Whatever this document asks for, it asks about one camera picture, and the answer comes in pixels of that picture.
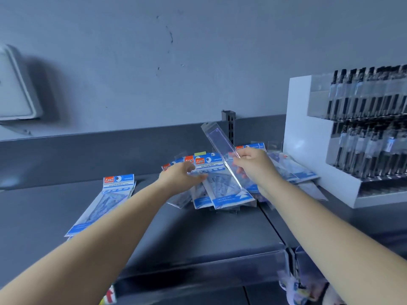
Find person's left forearm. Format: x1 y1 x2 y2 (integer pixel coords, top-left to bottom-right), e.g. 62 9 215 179
0 182 174 305

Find white tiered pen display stand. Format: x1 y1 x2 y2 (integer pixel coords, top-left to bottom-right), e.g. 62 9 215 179
282 74 407 209

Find pile of blue set-square packets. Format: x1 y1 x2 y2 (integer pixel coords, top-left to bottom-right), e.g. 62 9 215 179
64 173 137 242

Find person's right forearm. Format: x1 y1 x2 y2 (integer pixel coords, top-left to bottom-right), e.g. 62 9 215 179
257 177 407 305

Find grey shelf back panel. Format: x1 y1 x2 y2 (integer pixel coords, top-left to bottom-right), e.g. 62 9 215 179
0 114 287 191

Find white wall router box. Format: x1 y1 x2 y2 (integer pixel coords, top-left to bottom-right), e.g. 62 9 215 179
0 44 44 121

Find grey slotted shelf post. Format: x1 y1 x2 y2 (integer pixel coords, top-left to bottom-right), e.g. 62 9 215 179
221 109 236 147

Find rows of black gel pens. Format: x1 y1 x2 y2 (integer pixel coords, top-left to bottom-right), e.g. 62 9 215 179
327 64 407 180

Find person's right hand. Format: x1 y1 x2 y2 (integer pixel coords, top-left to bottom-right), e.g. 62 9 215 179
232 146 286 198

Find person's left hand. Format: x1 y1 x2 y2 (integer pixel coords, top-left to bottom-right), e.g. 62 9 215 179
157 161 208 198

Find clear straight ruler packet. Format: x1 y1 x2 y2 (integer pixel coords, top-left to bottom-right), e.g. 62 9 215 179
200 121 247 193

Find pile of mixed packaged rulers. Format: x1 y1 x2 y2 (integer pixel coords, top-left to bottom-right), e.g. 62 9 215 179
160 141 329 213

